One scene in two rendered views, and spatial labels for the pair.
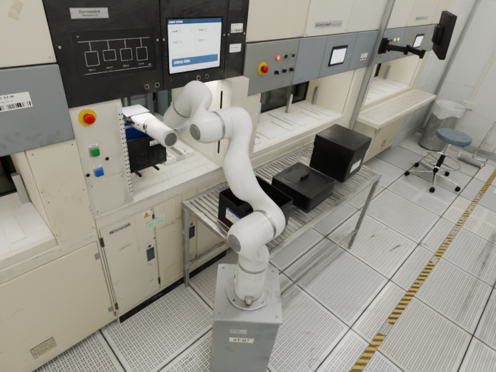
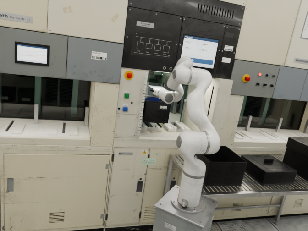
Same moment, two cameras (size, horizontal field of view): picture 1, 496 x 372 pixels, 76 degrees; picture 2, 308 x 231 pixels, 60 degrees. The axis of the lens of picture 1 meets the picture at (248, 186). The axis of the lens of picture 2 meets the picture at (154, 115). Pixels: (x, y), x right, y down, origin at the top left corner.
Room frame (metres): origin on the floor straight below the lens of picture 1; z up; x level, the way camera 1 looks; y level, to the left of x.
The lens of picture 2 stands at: (-0.41, -0.50, 1.58)
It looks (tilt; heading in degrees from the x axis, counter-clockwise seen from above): 15 degrees down; 30
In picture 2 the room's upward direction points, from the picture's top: 8 degrees clockwise
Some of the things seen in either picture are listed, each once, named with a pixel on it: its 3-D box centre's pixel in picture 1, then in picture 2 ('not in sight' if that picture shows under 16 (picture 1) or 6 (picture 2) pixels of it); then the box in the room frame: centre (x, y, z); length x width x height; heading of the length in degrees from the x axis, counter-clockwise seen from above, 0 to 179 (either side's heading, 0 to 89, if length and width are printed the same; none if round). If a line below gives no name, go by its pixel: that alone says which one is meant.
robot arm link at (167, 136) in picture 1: (163, 133); (167, 96); (1.27, 0.41, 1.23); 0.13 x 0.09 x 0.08; 49
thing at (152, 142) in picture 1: (136, 139); (154, 105); (1.43, 0.60, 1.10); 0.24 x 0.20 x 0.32; 139
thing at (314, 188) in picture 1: (302, 183); (266, 167); (1.63, -0.33, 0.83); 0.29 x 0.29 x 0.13; 52
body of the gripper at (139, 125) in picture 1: (145, 122); (160, 92); (1.36, 0.52, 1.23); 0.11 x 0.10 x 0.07; 49
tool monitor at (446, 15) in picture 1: (420, 36); not in sight; (2.67, -1.14, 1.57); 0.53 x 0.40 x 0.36; 49
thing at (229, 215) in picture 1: (254, 209); (216, 164); (1.30, -0.05, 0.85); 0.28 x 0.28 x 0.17; 48
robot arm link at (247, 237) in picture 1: (250, 243); (192, 152); (0.82, -0.03, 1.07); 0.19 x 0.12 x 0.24; 138
